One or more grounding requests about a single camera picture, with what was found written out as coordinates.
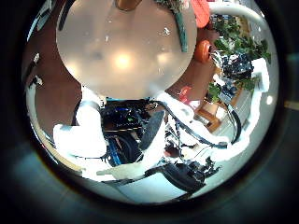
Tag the orange chair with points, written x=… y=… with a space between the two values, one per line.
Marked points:
x=201 y=12

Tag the brown vase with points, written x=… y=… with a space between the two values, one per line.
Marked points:
x=127 y=4

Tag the green stemmed flower bouquet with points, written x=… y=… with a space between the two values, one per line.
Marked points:
x=182 y=31

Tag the green leafy plant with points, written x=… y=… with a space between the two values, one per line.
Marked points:
x=239 y=43

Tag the orange round stool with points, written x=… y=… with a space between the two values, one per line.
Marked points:
x=202 y=51

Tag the wooden shelf furniture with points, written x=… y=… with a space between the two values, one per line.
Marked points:
x=211 y=124

